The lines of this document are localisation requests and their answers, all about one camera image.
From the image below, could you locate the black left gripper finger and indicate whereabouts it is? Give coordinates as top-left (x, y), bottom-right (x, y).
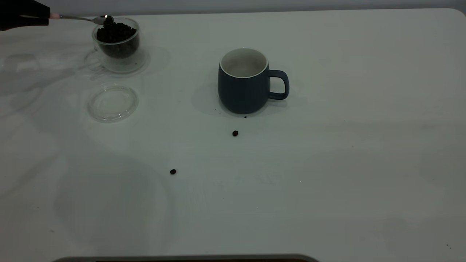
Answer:
top-left (0, 0), bottom-right (50, 17)
top-left (0, 17), bottom-right (49, 32)

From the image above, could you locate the pink-handled metal spoon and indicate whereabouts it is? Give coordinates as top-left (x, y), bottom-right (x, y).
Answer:
top-left (49, 13), bottom-right (114, 26)

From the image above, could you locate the dark blue-grey ceramic mug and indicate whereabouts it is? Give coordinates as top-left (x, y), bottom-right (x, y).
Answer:
top-left (218, 48), bottom-right (290, 115)

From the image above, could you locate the pile of coffee beans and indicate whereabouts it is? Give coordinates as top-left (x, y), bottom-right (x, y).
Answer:
top-left (96, 18), bottom-right (140, 59)

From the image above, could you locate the clear round glass lid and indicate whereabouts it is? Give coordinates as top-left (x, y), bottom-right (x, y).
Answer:
top-left (88, 86), bottom-right (139, 122)

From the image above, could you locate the clear double-wall glass cup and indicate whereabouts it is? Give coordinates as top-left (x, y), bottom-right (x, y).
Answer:
top-left (84, 17), bottom-right (150, 74)

